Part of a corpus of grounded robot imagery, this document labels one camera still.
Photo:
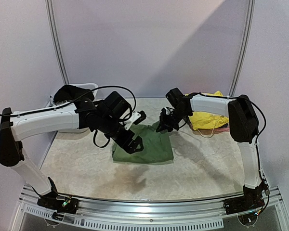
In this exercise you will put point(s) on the white plastic laundry basket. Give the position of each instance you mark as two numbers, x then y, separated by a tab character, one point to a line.
83	106

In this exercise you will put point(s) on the black garment in basket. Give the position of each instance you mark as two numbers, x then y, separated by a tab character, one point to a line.
68	93

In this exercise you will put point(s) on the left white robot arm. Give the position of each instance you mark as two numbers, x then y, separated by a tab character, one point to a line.
17	126

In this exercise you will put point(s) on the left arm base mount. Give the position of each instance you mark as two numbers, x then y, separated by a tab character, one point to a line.
54	201

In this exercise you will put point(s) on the folded pink garment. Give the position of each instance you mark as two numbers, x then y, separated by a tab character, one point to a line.
223	128

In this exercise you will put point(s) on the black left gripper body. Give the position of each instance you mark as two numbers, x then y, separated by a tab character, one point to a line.
123	141

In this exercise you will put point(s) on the aluminium front rail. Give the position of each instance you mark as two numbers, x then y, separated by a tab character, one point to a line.
209	214

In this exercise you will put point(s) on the aluminium frame post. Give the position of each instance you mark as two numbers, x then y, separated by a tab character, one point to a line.
243	46
56	42

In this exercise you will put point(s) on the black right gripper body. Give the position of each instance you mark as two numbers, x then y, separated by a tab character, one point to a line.
167	118

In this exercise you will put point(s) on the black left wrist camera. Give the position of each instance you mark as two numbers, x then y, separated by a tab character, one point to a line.
116	107

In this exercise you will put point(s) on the yellow shorts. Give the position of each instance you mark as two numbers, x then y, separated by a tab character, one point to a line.
209	115

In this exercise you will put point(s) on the left aluminium frame post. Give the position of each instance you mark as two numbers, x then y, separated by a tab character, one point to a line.
56	42

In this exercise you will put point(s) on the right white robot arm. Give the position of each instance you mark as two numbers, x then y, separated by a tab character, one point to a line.
243	124

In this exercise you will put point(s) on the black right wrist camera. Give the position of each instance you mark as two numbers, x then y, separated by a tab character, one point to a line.
174	96

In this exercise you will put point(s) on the green garment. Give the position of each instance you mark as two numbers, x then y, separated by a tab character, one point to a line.
157	147

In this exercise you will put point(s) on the right aluminium frame post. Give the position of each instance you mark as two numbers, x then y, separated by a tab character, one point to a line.
243	46

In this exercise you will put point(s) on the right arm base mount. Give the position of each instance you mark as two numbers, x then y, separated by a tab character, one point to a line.
252	199

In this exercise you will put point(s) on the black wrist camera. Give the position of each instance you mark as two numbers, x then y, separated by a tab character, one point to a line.
116	107
174	96

